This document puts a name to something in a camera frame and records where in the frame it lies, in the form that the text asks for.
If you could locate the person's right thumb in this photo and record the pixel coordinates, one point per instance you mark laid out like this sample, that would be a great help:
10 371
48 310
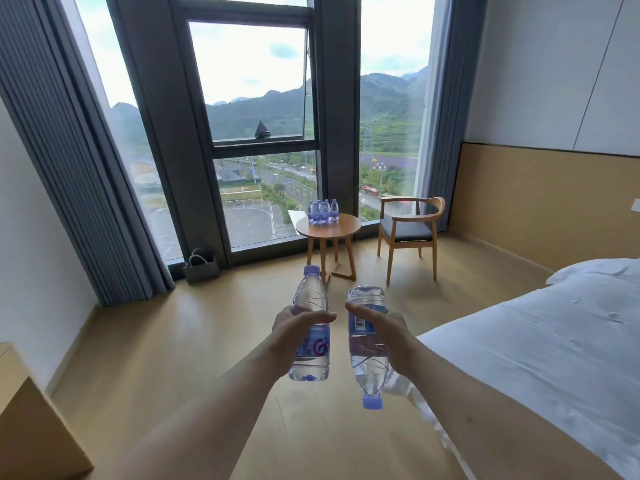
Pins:
362 313

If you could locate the round wooden side table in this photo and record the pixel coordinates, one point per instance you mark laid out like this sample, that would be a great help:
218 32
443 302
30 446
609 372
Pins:
327 232

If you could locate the grey tote bag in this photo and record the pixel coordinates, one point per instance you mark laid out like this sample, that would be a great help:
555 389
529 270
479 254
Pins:
201 269

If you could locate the grey pleated curtain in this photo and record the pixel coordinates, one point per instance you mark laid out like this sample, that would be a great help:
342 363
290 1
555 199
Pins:
75 159
452 109

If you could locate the wooden armchair with dark seat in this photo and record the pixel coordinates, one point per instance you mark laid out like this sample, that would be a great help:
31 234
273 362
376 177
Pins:
405 229

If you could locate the person's left forearm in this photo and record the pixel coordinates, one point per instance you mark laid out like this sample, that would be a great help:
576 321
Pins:
210 414

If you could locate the dark window frame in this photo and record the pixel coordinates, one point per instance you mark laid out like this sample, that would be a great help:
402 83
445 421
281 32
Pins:
160 119

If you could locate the water bottle with purple label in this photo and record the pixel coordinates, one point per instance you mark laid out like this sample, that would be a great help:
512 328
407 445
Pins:
311 294

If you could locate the white pillow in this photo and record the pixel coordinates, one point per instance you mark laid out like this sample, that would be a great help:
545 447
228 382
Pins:
600 272

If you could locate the water bottle with white label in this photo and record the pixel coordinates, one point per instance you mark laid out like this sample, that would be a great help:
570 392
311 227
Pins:
367 359

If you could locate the person's left hand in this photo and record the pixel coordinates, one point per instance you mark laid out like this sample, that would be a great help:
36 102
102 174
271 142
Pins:
287 334

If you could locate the light wooden cabinet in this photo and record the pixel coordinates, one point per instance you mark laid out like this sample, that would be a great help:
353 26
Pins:
35 424

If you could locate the person's right hand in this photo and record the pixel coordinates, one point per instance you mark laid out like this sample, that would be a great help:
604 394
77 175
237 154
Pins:
392 339

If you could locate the wooden wall panel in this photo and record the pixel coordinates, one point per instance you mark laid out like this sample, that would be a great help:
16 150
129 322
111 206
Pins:
540 204

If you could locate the cluster of small water bottles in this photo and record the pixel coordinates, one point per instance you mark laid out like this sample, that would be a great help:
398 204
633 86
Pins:
322 213

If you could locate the white wall socket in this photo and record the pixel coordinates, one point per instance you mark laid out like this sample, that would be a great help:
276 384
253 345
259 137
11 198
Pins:
636 205

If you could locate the person's right forearm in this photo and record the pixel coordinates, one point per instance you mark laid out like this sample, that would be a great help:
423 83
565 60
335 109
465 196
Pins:
500 424

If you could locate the person's left thumb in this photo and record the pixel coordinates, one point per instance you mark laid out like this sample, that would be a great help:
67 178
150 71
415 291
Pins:
315 316

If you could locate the bed with white duvet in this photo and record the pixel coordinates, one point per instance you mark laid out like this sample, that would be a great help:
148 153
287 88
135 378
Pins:
550 354

